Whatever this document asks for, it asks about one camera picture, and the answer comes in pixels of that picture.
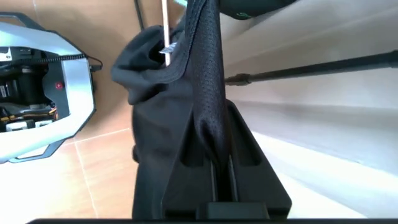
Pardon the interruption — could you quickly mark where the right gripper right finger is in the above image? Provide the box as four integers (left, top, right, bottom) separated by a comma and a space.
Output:
228, 100, 292, 218

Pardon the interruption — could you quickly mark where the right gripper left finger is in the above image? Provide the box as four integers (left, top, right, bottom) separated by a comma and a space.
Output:
161, 108, 218, 218

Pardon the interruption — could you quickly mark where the black mesh garment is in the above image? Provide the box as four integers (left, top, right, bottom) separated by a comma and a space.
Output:
110, 0, 237, 220

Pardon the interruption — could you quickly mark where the pink clothes hanger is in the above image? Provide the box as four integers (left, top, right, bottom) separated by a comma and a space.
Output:
160, 0, 172, 68

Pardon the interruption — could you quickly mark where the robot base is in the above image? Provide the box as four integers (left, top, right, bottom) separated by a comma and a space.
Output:
0, 11, 104, 165

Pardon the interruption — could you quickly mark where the black clothes rack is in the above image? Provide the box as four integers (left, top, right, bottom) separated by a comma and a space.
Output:
133, 0, 398, 87

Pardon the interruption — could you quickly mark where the beige curtain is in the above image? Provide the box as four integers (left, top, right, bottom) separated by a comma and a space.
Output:
217, 0, 398, 177

